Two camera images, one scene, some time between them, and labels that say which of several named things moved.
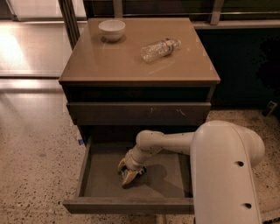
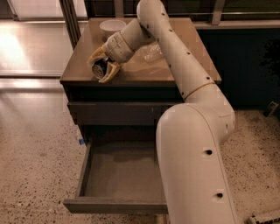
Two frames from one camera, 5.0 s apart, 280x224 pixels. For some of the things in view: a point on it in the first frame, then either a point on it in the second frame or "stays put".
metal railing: [214, 13] stays put
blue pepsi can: [142, 171] -> [99, 67]
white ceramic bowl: [111, 30] stays put
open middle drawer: [164, 187] stays put
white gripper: [134, 164] -> [117, 47]
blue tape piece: [80, 142] stays put
